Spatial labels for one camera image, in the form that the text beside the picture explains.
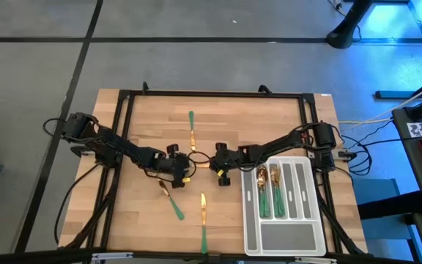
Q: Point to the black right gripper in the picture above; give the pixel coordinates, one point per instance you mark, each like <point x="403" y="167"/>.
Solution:
<point x="227" y="163"/>

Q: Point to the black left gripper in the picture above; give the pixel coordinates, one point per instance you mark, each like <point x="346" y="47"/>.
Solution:
<point x="176" y="165"/>

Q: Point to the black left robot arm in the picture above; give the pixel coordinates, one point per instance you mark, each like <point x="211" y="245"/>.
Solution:
<point x="123" y="146"/>

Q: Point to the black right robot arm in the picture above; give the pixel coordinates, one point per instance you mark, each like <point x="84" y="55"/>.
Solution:
<point x="277" y="146"/>

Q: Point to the white cutlery tray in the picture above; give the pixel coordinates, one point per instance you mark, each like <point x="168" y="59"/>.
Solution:
<point x="288" y="236"/>

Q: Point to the white power adapter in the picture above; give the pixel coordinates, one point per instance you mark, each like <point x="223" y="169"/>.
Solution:
<point x="343" y="154"/>

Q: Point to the black pole base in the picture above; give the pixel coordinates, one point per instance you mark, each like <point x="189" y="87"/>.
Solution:
<point x="344" y="34"/>

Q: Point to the silver bracket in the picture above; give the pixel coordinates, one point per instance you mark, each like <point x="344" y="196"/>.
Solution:
<point x="315" y="260"/>
<point x="112" y="256"/>

